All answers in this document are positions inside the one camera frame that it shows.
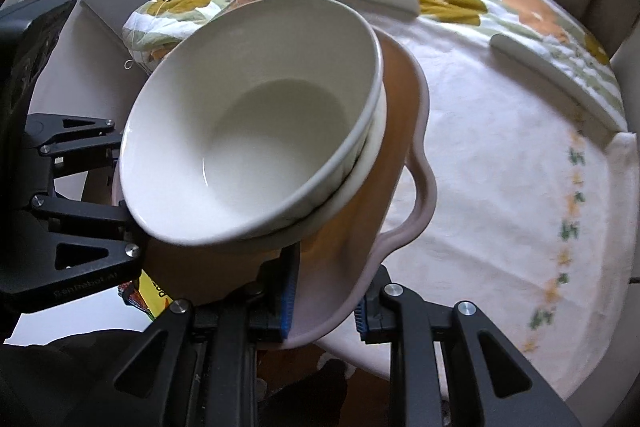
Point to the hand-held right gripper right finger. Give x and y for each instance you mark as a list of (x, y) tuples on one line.
[(361, 317)]

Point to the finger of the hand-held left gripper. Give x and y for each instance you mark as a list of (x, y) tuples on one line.
[(75, 142), (90, 219)]

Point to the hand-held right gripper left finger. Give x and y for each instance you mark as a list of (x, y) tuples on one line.
[(287, 302)]

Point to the cream bowl with floral print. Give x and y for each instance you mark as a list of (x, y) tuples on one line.
[(225, 107)]

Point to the cream ribbed bowl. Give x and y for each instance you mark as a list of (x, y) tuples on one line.
[(370, 147)]

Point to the colourful yellow packet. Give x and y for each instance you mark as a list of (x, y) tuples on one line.
[(150, 294)]

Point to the dark cloth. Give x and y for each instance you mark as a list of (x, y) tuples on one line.
[(60, 382)]

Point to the cream patterned tablecloth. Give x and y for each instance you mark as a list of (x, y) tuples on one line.
[(475, 157)]

